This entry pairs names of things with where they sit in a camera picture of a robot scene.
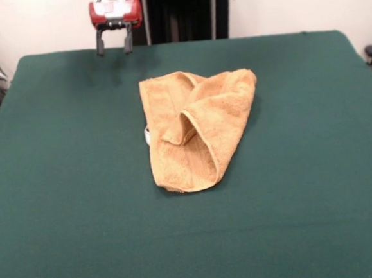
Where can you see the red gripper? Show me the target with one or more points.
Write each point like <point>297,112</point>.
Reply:
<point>131,11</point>

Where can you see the tan terry towel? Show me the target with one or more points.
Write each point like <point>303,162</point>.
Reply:
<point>222,110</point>

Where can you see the dark green table cloth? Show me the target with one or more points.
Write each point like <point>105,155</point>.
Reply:
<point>244,221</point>

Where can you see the black stand frame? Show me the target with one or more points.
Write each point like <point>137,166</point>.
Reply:
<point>189,13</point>

